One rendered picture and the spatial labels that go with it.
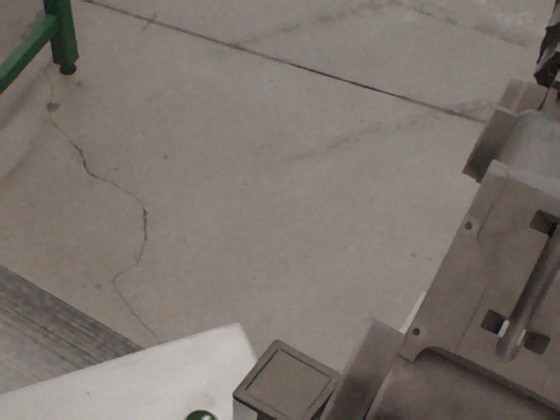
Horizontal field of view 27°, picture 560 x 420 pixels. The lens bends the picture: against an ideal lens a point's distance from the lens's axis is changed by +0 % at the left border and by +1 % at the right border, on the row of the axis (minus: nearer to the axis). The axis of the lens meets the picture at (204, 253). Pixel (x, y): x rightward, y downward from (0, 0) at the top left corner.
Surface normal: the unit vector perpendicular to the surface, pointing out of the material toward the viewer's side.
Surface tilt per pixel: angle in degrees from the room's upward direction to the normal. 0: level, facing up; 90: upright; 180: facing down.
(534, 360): 32
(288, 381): 0
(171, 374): 0
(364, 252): 0
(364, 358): 25
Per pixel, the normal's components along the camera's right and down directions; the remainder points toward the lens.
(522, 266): -0.13, -0.14
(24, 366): -0.03, -0.64
